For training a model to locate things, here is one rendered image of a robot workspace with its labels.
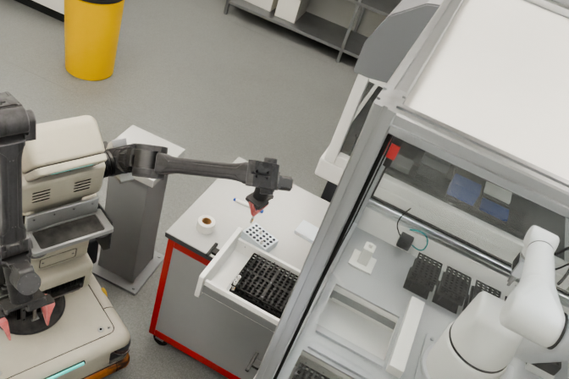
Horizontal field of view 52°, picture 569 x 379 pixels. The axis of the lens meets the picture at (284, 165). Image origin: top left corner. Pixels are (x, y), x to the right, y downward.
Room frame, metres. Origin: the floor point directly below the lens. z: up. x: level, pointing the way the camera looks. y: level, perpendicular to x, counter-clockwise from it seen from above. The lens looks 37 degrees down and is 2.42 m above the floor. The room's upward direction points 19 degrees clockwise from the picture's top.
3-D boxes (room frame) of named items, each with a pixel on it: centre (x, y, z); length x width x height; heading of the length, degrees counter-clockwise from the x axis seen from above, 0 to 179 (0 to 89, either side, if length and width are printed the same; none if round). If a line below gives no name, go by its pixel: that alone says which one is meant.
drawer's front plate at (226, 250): (1.41, 0.11, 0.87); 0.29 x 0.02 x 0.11; 168
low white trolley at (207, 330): (1.81, 0.00, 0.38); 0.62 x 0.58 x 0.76; 168
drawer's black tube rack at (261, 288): (1.37, -0.09, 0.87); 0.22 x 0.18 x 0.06; 78
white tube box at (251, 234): (1.68, 0.00, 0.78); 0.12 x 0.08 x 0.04; 63
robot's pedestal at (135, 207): (1.98, 0.62, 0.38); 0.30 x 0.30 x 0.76; 81
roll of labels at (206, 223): (1.65, 0.22, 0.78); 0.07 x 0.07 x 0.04
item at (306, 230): (1.82, -0.20, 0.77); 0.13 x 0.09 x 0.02; 74
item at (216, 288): (1.37, -0.10, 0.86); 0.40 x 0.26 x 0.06; 78
